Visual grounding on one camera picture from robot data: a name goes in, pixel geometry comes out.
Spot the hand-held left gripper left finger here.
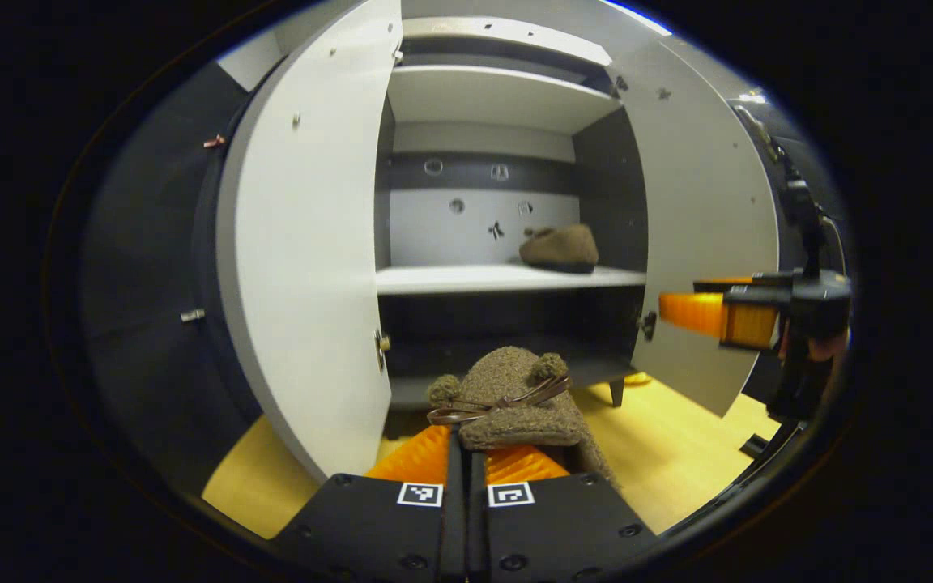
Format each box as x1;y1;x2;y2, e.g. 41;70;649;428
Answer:
272;425;467;583

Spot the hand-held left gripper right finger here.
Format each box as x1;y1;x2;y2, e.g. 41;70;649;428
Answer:
466;444;662;583

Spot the white cabinet door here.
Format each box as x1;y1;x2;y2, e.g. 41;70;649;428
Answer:
215;0;404;484
607;36;782;418

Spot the brown fuzzy shoe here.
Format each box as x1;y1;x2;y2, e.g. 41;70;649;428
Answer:
426;347;621;488
518;224;600;274

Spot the white and grey shoe cabinet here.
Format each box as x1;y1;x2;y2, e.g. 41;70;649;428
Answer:
373;16;655;410

